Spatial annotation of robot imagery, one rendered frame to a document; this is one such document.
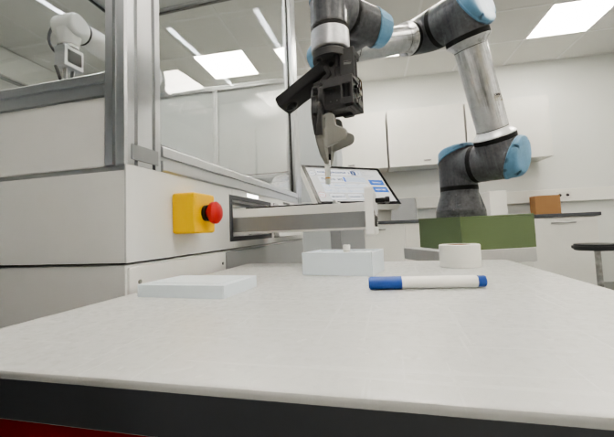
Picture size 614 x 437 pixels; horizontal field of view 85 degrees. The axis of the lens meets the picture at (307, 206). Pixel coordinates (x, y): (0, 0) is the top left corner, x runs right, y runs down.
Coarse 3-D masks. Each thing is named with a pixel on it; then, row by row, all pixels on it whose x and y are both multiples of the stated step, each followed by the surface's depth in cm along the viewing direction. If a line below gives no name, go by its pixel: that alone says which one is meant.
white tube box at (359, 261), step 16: (304, 256) 58; (320, 256) 57; (336, 256) 56; (352, 256) 55; (368, 256) 54; (304, 272) 58; (320, 272) 57; (336, 272) 56; (352, 272) 55; (368, 272) 53
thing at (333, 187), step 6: (324, 186) 180; (330, 186) 181; (336, 186) 183; (342, 186) 184; (348, 186) 186; (354, 186) 187; (360, 186) 189; (330, 192) 177; (336, 192) 179; (342, 192) 180; (348, 192) 182; (354, 192) 183; (360, 192) 185
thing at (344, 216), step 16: (256, 208) 81; (272, 208) 80; (288, 208) 79; (304, 208) 78; (320, 208) 77; (336, 208) 76; (352, 208) 75; (240, 224) 81; (256, 224) 80; (272, 224) 79; (288, 224) 78; (304, 224) 77; (320, 224) 77; (336, 224) 76; (352, 224) 75
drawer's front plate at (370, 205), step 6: (366, 186) 73; (366, 192) 73; (372, 192) 73; (366, 198) 73; (372, 198) 73; (366, 204) 73; (372, 204) 72; (366, 210) 73; (372, 210) 72; (366, 216) 73; (372, 216) 72; (366, 222) 72; (372, 222) 72; (366, 228) 72; (372, 228) 72; (366, 234) 72; (372, 234) 72
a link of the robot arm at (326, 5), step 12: (312, 0) 64; (324, 0) 63; (336, 0) 63; (348, 0) 64; (312, 12) 64; (324, 12) 62; (336, 12) 62; (348, 12) 65; (312, 24) 64; (348, 24) 65
